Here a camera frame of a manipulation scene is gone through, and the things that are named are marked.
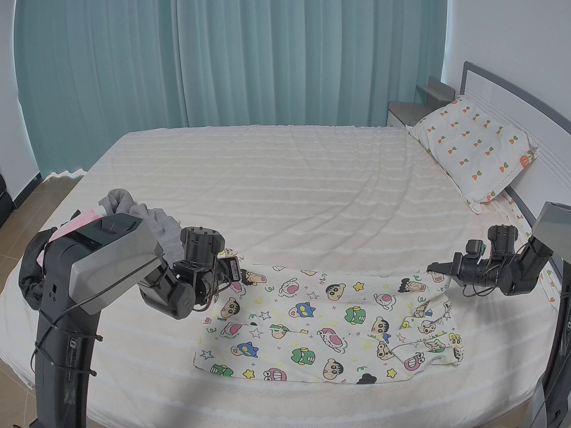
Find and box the black cable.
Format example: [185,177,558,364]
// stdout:
[461,283,497,298]

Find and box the pink garment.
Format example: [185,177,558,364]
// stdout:
[38,209,108,264]

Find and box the bed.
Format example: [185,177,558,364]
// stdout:
[0,62,571,422]

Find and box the blue-green curtain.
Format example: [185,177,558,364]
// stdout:
[13,0,449,179]

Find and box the grey bedside table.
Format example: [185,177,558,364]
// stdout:
[387,77,456,129]

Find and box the dark grey garment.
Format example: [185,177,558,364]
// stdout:
[18,227,61,311]

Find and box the white printed pyjama top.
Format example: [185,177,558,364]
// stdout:
[192,248,465,383]

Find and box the white printed pillow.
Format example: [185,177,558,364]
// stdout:
[407,96,539,215]

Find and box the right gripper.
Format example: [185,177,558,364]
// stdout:
[453,252,488,287]

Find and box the black chest of drawers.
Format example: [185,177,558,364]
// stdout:
[0,174,12,228]

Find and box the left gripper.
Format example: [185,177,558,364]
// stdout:
[201,257,244,295]

